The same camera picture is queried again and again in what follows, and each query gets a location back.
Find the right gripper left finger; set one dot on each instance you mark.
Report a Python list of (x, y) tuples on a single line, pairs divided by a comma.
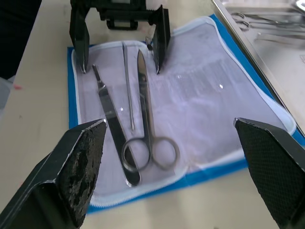
[(71, 171)]

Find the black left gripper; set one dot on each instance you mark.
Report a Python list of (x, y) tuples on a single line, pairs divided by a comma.
[(124, 13)]

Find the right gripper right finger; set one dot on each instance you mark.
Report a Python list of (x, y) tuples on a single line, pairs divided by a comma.
[(274, 162)]

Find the steel surgical scissors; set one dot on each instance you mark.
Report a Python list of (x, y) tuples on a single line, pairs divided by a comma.
[(143, 78)]

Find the blue surgical instrument pack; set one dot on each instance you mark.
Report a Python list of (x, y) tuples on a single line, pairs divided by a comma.
[(202, 107)]

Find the metal instrument tray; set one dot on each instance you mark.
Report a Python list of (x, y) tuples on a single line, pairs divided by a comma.
[(281, 71)]

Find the steel instrument with rounded end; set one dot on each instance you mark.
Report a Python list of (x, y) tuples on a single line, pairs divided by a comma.
[(299, 6)]

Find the thin steel probe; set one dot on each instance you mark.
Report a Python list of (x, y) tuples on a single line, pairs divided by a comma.
[(127, 78)]

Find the white translucent plastic object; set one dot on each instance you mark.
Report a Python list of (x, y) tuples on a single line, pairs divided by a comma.
[(4, 95)]

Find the dark bulky object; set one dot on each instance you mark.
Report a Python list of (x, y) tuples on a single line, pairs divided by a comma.
[(16, 35)]

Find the steel tweezers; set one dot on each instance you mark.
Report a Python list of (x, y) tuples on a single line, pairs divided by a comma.
[(278, 38)]

